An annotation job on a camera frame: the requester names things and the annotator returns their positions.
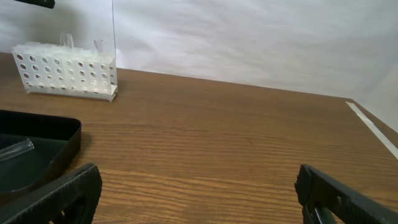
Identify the black tray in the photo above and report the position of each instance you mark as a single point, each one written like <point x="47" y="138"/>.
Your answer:
<point x="46" y="124"/>

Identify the white test tube rack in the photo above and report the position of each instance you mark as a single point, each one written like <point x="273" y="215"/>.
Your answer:
<point x="62" y="84"/>

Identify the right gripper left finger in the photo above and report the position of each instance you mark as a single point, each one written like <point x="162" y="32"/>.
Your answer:
<point x="56" y="199"/>

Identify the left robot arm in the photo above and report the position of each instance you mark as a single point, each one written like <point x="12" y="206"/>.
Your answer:
<point x="37" y="3"/>

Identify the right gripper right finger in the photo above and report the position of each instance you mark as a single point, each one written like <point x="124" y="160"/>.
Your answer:
<point x="342" y="205"/>

